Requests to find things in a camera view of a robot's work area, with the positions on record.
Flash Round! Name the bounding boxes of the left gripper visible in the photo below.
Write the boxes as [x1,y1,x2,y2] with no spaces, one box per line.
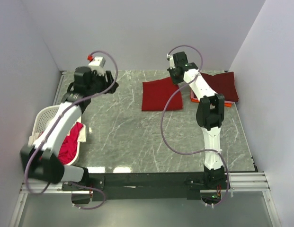
[88,70,119,96]

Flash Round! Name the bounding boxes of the red t-shirt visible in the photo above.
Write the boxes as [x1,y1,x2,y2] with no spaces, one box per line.
[142,77,179,111]

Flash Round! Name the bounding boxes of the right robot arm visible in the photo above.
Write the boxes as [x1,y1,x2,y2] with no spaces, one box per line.
[167,52,225,189]

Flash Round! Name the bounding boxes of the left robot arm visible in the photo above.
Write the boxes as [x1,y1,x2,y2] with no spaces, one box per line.
[20,67,118,190]

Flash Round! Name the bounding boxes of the folded maroon t-shirt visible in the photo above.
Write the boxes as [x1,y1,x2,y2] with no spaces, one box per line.
[201,72,239,102]

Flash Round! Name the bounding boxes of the beige t-shirt in basket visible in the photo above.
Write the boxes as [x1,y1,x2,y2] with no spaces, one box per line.
[28,122,87,146]

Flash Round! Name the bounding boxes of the white laundry basket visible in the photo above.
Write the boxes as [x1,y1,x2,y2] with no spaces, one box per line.
[30,105,82,166]

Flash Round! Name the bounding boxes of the pink t-shirt in basket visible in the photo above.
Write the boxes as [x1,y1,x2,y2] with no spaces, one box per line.
[39,122,84,166]

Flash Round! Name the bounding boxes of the black base beam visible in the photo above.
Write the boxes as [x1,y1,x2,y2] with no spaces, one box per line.
[61,172,223,204]

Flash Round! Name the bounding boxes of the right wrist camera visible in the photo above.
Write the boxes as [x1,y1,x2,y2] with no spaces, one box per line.
[167,54,175,70]

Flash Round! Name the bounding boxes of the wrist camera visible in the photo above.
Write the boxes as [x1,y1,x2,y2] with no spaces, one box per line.
[167,54,175,70]
[87,55,106,76]

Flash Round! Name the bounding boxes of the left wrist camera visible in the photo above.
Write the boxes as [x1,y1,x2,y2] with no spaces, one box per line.
[87,55,106,76]

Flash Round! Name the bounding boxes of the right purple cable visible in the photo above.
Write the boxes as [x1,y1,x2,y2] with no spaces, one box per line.
[160,44,230,207]

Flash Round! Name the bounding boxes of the aluminium rail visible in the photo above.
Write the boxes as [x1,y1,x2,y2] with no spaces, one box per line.
[19,172,270,194]

